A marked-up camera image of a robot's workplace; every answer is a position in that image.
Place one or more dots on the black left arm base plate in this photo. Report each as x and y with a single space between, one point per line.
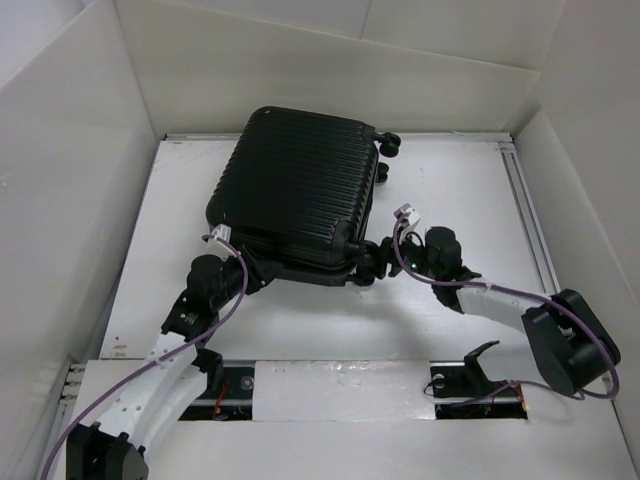
231 401

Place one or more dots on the black ribbed hard-shell suitcase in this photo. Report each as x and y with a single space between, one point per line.
298 189

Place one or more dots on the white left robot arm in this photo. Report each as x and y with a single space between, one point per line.
113 437

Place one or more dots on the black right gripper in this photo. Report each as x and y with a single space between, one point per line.
376 259

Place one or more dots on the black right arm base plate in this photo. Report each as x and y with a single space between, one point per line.
462 391

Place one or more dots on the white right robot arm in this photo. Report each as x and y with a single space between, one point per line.
570 346

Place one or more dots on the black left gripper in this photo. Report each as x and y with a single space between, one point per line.
260 271

